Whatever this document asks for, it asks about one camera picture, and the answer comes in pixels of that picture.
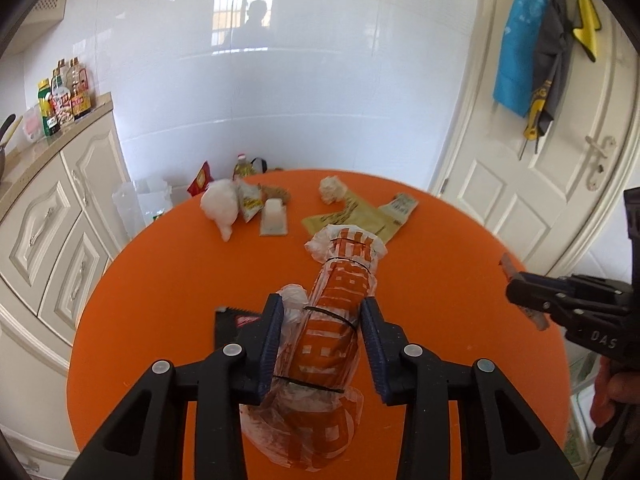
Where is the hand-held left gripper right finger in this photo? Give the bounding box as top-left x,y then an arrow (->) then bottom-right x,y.
360,297 -> 578,480

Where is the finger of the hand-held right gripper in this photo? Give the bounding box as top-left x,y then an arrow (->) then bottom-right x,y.
505,280 -> 630,318
520,271 -> 630,297

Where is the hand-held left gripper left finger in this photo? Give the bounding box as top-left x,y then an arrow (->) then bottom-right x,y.
65,294 -> 285,480

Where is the white red printed plastic bag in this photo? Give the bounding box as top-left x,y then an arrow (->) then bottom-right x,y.
239,224 -> 389,472

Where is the white plastic bin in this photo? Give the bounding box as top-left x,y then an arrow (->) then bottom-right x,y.
566,349 -> 602,467

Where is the small white box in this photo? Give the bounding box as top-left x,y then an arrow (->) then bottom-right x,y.
259,198 -> 290,236

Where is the person's right hand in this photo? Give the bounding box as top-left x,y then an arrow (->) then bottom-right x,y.
591,357 -> 640,429

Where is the black packet red label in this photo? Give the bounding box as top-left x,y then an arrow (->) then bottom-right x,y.
213,307 -> 261,357

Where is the white panel door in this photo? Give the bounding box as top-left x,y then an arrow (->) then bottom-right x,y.
429,0 -> 640,282

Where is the yellow paper bag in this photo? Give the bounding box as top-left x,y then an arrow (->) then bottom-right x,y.
301,192 -> 402,247

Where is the yellow snack packet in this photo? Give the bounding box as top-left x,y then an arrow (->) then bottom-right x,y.
237,179 -> 265,224

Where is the crumpled white plastic bag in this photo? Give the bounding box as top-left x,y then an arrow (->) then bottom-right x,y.
199,178 -> 241,242

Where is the crumpled white tissue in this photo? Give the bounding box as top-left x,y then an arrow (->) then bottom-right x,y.
319,175 -> 349,205

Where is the red rice bag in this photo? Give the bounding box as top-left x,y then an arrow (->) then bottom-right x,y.
187,160 -> 216,197

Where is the white rice bag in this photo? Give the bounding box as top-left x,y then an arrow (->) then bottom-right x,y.
112,178 -> 174,239

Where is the grey apron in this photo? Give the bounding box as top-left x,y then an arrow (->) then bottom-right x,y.
522,0 -> 576,160

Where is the cream kitchen base cabinet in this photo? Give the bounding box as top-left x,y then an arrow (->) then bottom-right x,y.
0,110 -> 132,376

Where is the blue apron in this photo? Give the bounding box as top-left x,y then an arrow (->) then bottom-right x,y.
492,0 -> 549,119

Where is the yellow cloth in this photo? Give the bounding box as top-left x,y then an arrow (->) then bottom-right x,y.
571,0 -> 600,64

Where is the beige stone countertop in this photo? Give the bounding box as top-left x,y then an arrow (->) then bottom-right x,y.
0,91 -> 114,211

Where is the dark soy sauce bottle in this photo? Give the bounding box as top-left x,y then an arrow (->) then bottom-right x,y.
42,105 -> 62,137

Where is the red white label bottle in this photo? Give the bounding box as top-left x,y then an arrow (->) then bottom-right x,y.
51,73 -> 76,129

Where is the pink container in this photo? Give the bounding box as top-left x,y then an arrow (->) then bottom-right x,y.
22,107 -> 45,144

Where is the green yellow bottle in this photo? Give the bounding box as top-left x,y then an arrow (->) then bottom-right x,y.
37,78 -> 54,117

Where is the metal door handle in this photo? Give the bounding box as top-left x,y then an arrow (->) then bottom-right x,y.
584,134 -> 619,192

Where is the steel wok with black handle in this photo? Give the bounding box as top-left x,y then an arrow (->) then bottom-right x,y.
0,114 -> 17,187

